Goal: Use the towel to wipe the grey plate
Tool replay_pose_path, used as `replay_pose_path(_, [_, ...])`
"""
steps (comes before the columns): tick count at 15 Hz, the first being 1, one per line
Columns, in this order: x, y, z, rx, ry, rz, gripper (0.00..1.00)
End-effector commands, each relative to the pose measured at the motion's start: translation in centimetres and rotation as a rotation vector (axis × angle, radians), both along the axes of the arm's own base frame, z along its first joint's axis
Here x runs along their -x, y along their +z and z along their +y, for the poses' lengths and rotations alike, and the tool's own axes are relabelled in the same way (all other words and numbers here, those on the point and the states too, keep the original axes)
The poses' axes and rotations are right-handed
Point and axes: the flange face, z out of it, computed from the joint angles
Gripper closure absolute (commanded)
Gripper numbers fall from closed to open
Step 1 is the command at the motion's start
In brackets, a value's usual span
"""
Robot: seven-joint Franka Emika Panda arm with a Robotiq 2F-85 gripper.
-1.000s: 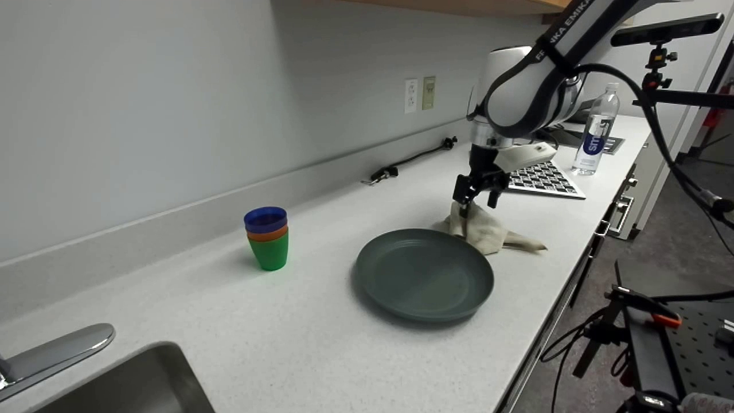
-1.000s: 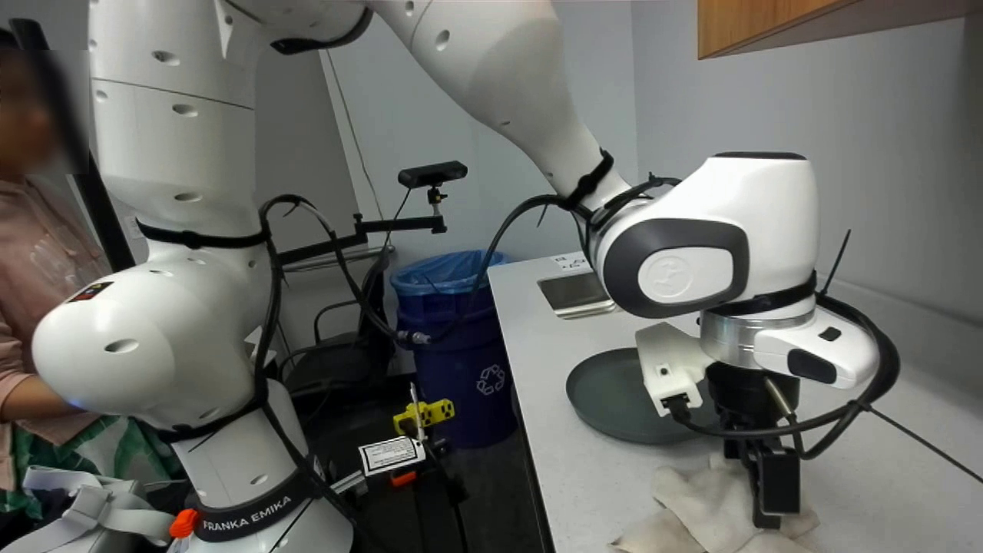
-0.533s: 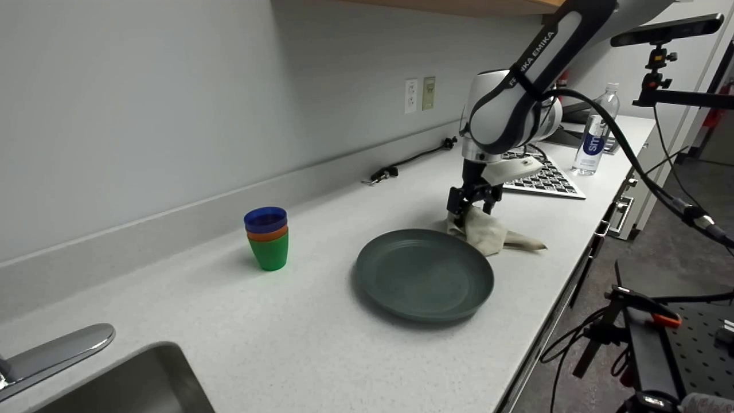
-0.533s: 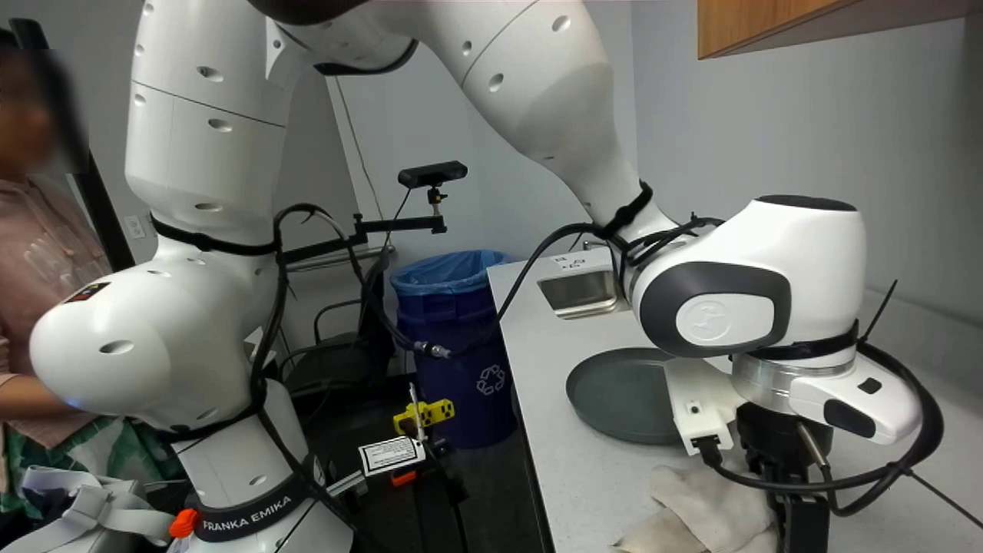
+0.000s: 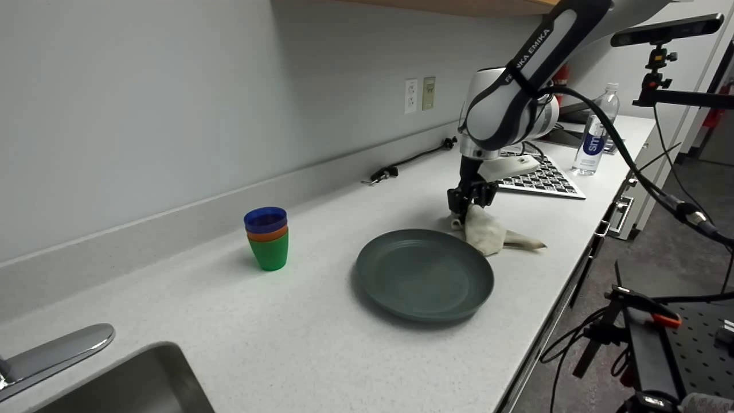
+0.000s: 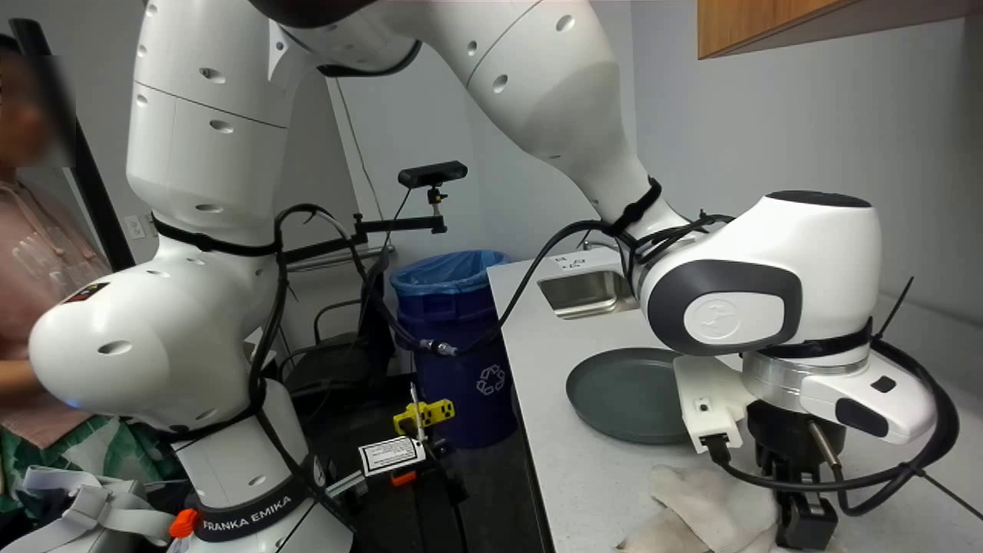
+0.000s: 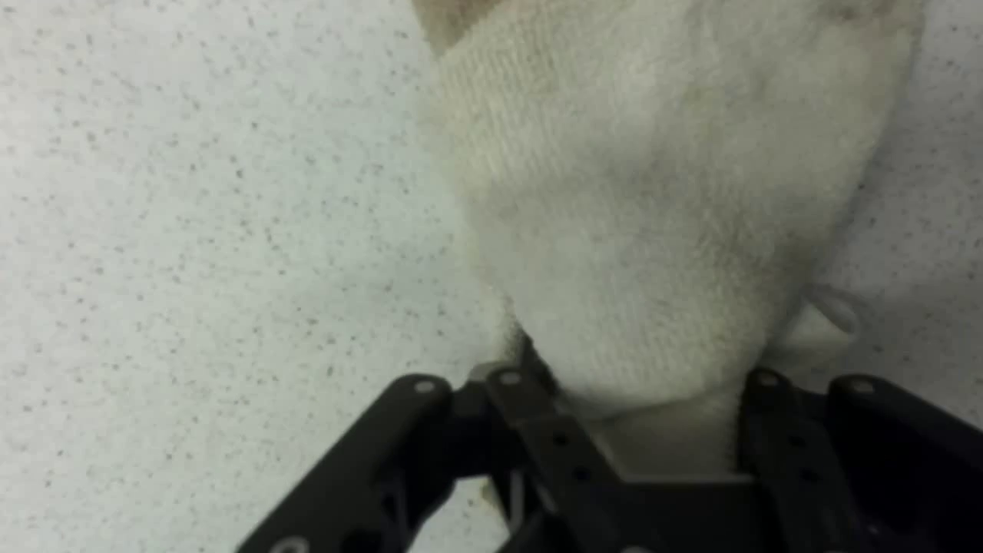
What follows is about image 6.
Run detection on grey round plate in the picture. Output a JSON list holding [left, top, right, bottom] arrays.
[[563, 343, 700, 448]]

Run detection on blue trash bin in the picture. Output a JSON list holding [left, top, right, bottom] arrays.
[[390, 248, 520, 455]]

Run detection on black equipment box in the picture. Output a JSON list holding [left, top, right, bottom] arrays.
[[279, 335, 385, 403]]

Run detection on person in pink top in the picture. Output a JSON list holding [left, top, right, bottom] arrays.
[[0, 43, 189, 516]]

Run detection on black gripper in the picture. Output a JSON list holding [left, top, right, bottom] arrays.
[[744, 400, 850, 553]]

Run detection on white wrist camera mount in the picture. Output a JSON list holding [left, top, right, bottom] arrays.
[[671, 351, 757, 457]]

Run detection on yellow clamp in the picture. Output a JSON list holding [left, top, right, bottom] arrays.
[[390, 396, 457, 443]]

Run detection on wooden wall cabinet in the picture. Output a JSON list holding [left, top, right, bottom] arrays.
[[695, 0, 983, 63]]

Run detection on steel sink basin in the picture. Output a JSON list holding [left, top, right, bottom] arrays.
[[538, 268, 639, 324]]

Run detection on white paper tag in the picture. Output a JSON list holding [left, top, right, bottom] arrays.
[[357, 438, 431, 475]]

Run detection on grey strap bundle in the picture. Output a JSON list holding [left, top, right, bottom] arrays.
[[0, 464, 180, 553]]

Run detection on black stereo camera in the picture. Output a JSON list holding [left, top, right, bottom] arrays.
[[397, 158, 473, 192]]

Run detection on thin black rod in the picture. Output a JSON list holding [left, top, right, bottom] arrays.
[[914, 464, 983, 524]]

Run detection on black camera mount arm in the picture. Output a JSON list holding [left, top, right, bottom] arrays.
[[276, 186, 451, 271]]

